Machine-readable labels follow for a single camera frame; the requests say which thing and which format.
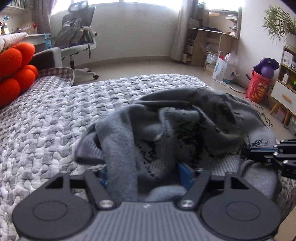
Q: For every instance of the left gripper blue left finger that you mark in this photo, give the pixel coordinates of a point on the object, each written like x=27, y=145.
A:
x=103, y=178

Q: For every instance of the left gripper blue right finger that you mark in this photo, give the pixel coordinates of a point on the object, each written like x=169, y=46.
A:
x=187, y=175

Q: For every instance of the grey knitted cat sweater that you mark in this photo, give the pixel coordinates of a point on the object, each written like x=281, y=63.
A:
x=142, y=144

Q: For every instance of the white wooden side cabinet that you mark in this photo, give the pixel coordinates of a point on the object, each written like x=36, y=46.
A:
x=283, y=91

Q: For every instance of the red patterned basket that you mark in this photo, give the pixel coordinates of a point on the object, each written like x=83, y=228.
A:
x=257, y=88

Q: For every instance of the grey white quilted bedspread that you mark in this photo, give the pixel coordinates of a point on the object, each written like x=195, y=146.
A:
x=47, y=195

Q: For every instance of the white blue cardboard box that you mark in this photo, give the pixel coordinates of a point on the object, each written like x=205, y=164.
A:
x=226, y=69

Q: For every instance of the grey checkered blanket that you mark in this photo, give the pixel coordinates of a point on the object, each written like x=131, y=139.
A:
x=64, y=73

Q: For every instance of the green potted plant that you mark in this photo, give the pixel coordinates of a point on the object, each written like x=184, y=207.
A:
x=279, y=25

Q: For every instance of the orange pumpkin cushion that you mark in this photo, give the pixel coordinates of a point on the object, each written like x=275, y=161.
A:
x=17, y=75

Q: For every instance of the wooden desk shelf unit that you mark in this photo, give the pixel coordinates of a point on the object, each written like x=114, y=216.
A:
x=211, y=31

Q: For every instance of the grey backpack on chair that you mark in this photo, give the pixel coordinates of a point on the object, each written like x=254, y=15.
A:
x=73, y=33

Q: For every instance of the white desk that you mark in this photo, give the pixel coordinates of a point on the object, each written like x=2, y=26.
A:
x=36, y=39

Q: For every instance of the right beige curtain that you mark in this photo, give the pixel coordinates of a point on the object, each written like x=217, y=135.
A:
x=185, y=13

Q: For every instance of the white pillow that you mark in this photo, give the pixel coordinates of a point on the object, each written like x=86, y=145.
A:
x=6, y=41

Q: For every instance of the white office chair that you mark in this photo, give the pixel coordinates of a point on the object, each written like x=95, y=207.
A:
x=79, y=10

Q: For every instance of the left grey curtain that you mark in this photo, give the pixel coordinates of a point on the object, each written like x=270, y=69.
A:
x=41, y=15

